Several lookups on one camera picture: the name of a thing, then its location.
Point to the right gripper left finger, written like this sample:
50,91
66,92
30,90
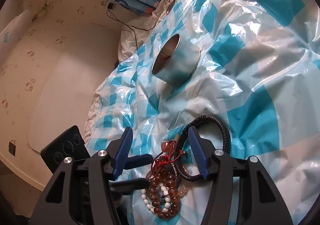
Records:
118,151

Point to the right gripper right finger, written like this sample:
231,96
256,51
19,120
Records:
203,150

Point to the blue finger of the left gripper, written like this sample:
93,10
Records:
138,161

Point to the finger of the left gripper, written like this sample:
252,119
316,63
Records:
129,185

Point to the round metal tin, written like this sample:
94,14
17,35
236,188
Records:
176,61

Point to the white quilted bed cover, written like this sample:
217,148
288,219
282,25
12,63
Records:
131,40

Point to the blue checkered plastic sheet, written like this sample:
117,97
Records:
258,72

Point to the round metal tin lid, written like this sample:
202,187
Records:
170,6

